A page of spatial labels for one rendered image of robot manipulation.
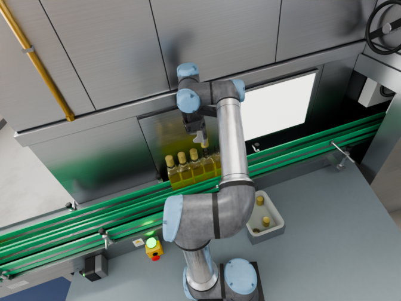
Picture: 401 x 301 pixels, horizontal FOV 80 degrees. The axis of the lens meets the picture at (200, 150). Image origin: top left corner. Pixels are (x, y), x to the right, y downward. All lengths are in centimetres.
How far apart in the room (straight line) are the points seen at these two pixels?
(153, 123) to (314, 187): 96
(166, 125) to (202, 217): 62
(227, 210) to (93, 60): 71
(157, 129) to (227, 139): 52
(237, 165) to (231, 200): 10
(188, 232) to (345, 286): 85
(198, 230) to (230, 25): 77
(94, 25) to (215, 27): 43
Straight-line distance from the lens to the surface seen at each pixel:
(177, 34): 99
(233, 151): 66
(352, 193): 156
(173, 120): 112
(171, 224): 60
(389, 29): 136
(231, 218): 59
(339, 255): 134
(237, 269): 97
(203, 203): 60
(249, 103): 122
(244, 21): 107
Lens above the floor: 192
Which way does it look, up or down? 44 degrees down
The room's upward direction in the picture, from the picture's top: 10 degrees counter-clockwise
